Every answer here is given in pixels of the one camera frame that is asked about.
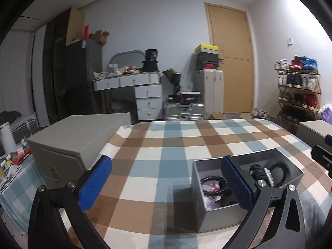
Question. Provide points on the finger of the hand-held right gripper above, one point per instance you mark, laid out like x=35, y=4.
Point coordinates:
x=329, y=139
x=323, y=154

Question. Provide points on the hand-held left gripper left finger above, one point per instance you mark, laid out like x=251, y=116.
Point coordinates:
x=94, y=184

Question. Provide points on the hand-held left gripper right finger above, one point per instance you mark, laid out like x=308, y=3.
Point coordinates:
x=237, y=184

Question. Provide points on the white round pin badge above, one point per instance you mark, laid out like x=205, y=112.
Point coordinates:
x=268, y=177

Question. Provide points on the grey jewelry box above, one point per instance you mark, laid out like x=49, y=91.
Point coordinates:
x=220, y=220

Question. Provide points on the grey storage box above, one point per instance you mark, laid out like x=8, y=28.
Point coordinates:
x=313, y=132
x=77, y=132

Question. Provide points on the purple bag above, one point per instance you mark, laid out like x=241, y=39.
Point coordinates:
x=327, y=114

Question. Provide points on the white red paper tag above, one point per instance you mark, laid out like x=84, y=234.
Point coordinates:
x=211, y=199

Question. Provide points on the wooden shoe rack with shoes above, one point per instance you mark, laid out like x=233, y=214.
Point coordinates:
x=298, y=80

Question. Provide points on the pile of clothes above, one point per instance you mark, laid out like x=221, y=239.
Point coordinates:
x=259, y=113

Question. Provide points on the plaid blanket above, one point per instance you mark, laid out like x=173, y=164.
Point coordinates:
x=168, y=147

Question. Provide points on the cluttered side table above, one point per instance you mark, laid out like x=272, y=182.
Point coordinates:
x=15, y=194

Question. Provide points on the white metal rack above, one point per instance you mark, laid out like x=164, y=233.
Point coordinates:
x=28, y=124

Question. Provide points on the silver suitcase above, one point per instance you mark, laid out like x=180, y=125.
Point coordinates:
x=184, y=111

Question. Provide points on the white upright suitcase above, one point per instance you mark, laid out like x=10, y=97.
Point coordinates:
x=211, y=93

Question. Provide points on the black red box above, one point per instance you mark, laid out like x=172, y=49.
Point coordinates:
x=190, y=98

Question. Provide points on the white bottle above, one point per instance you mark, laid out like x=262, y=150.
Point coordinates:
x=7, y=138

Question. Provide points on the white dressing table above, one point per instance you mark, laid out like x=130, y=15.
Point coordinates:
x=147, y=101

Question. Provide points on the dark grey refrigerator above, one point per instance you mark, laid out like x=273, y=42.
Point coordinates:
x=83, y=77

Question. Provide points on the small black device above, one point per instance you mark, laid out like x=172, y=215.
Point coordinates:
x=172, y=98

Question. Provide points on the black cloth pile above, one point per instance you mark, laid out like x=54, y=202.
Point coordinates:
x=10, y=115

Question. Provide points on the clutter on dressing table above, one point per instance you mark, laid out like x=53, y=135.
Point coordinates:
x=122, y=70

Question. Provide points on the black wardrobe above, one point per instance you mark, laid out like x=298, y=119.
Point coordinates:
x=54, y=70

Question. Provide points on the black shoebox red mark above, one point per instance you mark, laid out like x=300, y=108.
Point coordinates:
x=206, y=66

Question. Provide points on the bouquet in dark wrapping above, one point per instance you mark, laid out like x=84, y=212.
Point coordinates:
x=173, y=77

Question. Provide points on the wooden door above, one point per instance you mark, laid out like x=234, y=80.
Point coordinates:
x=230, y=57

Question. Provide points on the arched mirror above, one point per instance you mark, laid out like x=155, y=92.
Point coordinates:
x=127, y=57

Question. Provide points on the black stacked containers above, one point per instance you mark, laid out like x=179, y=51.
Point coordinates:
x=151, y=61

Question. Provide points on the white curtain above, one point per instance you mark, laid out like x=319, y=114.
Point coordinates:
x=15, y=70

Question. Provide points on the yellow shoebox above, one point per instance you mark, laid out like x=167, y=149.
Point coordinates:
x=206, y=48

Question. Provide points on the open cardboard box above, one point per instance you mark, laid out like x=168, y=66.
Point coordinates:
x=99, y=37

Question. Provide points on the red carton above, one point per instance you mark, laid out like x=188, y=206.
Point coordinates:
x=85, y=32

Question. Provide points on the flat cardboard box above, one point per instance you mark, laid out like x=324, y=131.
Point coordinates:
x=75, y=26

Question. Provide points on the white wall switch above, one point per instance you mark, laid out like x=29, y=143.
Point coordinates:
x=290, y=40

